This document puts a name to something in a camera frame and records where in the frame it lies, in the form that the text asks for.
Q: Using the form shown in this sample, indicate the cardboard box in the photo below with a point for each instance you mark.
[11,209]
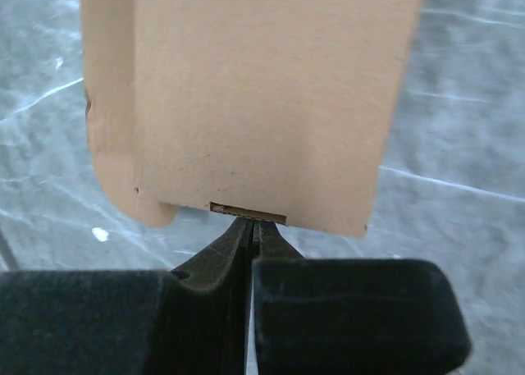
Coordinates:
[276,109]

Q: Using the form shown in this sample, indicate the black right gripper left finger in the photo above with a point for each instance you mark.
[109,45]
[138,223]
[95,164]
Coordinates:
[190,320]

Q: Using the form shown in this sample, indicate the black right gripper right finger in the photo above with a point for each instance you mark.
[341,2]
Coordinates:
[352,315]

